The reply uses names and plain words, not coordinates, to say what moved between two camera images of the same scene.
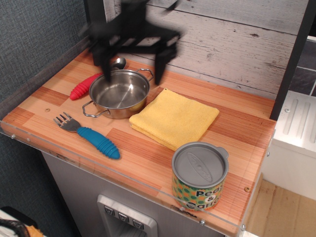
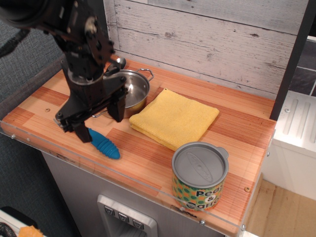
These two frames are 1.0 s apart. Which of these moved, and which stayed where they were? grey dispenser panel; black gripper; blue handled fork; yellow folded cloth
Moved: black gripper
Stayed: blue handled fork; yellow folded cloth; grey dispenser panel
